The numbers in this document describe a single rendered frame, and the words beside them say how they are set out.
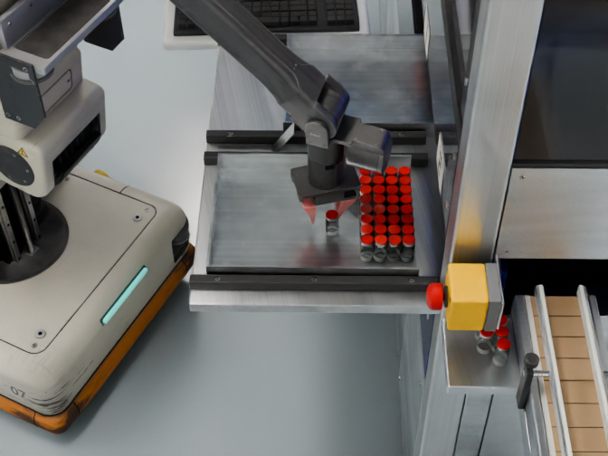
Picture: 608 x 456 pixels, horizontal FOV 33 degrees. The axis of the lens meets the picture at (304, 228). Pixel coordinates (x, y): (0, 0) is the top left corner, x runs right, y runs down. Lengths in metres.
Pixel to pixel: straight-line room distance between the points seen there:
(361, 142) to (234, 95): 0.51
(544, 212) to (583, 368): 0.24
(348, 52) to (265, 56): 0.65
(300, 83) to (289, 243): 0.35
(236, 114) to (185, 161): 1.19
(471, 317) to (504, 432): 0.50
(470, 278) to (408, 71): 0.66
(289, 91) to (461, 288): 0.37
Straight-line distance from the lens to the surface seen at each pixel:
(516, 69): 1.30
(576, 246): 1.56
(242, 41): 1.45
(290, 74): 1.48
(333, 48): 2.10
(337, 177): 1.63
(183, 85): 3.41
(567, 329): 1.60
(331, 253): 1.71
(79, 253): 2.57
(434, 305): 1.51
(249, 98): 2.00
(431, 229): 1.76
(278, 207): 1.78
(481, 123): 1.36
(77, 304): 2.47
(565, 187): 1.46
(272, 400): 2.59
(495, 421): 1.93
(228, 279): 1.66
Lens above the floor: 2.19
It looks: 48 degrees down
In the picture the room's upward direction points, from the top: straight up
